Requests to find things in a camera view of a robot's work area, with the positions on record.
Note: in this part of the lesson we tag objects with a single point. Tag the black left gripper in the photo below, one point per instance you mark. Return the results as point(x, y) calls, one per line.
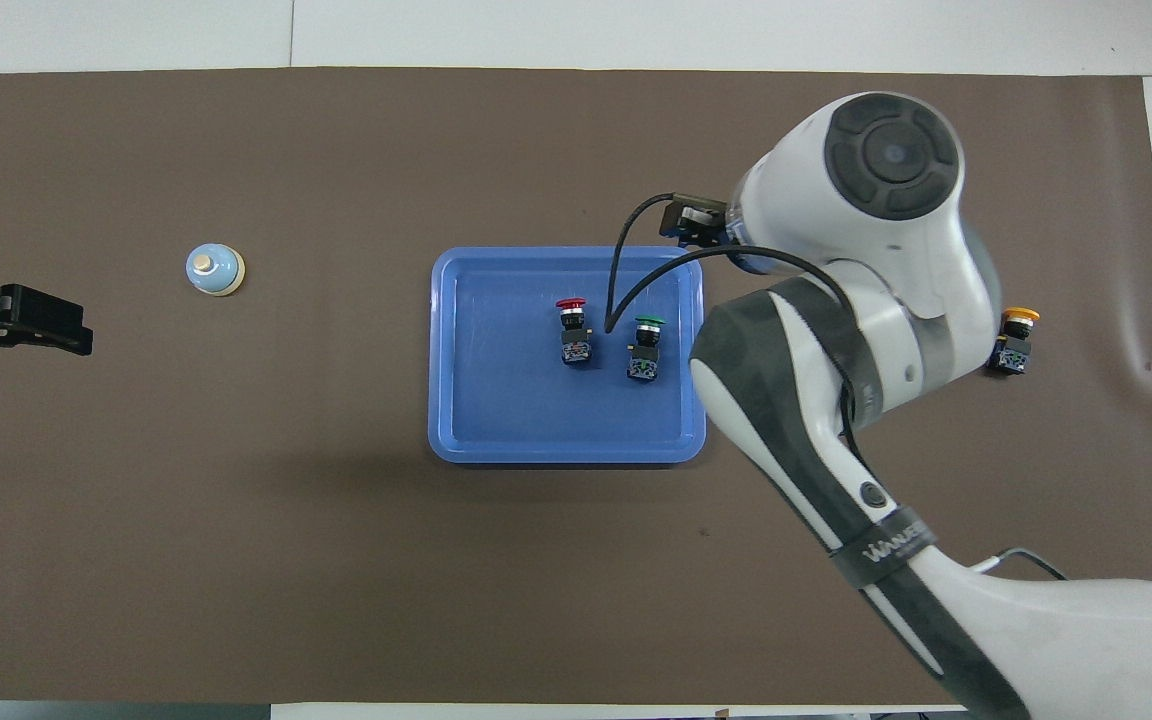
point(36, 310)

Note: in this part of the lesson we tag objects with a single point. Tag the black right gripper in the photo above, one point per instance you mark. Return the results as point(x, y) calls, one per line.
point(701, 222)

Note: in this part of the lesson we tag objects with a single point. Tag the green push button switch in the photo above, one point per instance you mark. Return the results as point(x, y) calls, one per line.
point(645, 352)

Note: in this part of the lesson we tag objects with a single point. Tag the red push button switch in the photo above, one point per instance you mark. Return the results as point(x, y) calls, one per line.
point(574, 335)

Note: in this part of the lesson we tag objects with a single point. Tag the yellow push button switch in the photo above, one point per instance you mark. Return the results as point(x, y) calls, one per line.
point(1016, 345)

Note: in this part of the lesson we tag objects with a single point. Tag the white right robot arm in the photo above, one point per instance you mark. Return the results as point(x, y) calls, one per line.
point(886, 280)

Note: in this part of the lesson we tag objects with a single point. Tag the blue plastic tray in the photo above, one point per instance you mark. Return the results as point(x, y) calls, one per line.
point(506, 380)

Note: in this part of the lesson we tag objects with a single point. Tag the brown table mat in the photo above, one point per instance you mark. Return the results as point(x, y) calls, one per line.
point(336, 560)

